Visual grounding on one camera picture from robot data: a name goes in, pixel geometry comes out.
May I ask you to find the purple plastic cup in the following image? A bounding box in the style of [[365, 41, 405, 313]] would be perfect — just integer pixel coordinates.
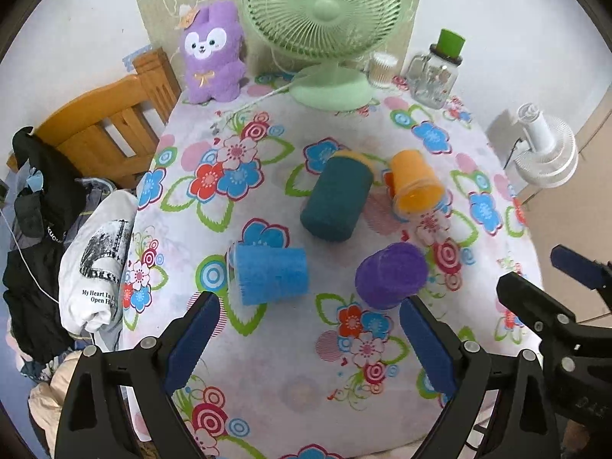
[[355, 243, 428, 310]]

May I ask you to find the orange plastic cup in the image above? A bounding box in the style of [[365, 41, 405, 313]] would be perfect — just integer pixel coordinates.
[[390, 149, 446, 216]]

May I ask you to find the blue plastic cup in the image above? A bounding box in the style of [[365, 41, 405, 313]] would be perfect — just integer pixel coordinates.
[[228, 243, 309, 307]]

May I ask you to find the dark teal cup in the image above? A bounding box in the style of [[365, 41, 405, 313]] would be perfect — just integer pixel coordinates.
[[300, 150, 374, 243]]

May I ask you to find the green cup on jar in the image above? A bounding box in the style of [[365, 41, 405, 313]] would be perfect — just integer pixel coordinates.
[[436, 29, 466, 59]]

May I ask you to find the white circulator fan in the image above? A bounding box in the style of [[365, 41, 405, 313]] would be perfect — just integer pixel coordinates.
[[504, 103, 579, 193]]

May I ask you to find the white printed t-shirt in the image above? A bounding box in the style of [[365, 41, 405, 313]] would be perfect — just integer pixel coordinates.
[[58, 190, 137, 351]]

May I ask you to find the black jacket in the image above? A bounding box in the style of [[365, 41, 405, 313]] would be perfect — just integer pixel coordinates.
[[2, 127, 87, 364]]

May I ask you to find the glass mason jar mug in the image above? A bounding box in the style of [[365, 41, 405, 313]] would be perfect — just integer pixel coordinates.
[[407, 45, 463, 110]]

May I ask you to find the floral tablecloth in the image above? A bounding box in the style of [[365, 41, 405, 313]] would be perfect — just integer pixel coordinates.
[[120, 73, 542, 458]]

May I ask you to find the wooden chair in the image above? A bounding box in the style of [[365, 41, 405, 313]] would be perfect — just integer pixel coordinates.
[[24, 48, 182, 189]]

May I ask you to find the cotton swab container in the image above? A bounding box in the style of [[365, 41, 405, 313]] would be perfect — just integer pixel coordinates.
[[367, 52, 398, 88]]

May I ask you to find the green desk fan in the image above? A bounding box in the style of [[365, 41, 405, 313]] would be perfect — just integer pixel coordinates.
[[242, 0, 405, 112]]

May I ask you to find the purple plush rabbit toy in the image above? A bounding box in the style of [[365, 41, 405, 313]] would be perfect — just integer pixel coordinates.
[[179, 0, 247, 104]]

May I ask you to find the white fan power cable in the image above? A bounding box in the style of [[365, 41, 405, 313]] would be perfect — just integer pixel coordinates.
[[209, 81, 298, 135]]

